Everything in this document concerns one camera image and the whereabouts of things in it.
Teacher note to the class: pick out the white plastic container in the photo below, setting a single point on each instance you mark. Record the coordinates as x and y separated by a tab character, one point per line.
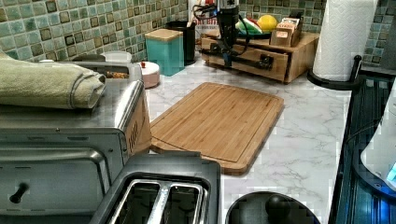
117	56

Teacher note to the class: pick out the teal canister with wooden lid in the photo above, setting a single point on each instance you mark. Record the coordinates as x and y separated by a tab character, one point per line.
165	48

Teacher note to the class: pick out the bamboo cutting board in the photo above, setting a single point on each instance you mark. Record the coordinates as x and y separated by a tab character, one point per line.
223	123

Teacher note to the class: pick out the wooden tea bag box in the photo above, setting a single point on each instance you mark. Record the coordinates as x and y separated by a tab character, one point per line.
287	33

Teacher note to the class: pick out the black dish rack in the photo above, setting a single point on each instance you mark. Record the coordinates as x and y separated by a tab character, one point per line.
359	197

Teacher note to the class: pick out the wooden drawer cabinet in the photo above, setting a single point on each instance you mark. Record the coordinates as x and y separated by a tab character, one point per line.
301	57

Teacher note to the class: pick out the folded green towel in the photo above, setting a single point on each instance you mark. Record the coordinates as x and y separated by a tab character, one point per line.
54	85

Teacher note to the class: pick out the dark blue fruit plate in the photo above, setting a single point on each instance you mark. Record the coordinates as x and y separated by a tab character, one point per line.
265	35

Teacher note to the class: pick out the yellow lemon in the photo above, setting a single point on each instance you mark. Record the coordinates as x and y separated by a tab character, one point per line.
267	23

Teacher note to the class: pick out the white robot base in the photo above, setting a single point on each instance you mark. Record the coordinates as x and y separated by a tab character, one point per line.
379	157

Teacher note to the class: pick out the watermelon slice toy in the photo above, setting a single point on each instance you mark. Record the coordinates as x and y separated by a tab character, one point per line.
247	26

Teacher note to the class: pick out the wooden drawer with black handle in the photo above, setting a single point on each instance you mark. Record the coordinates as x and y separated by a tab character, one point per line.
254	61

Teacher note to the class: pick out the black paper towel holder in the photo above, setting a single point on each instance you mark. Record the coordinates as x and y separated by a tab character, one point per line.
352	84

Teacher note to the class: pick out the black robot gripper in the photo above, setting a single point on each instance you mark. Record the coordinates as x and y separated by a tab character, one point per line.
227	17

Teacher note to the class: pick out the white paper towel roll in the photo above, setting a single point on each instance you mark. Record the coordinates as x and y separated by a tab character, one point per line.
344	31

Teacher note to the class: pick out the black slot toaster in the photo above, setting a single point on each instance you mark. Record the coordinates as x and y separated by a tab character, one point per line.
171	188

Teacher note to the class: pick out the black utensil cup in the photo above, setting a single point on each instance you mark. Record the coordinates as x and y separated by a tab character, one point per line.
188	38

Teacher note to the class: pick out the black round pot lid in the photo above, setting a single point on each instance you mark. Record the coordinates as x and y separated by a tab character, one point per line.
267	207

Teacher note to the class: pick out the stainless steel toaster oven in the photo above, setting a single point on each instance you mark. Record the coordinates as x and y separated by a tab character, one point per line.
57	165

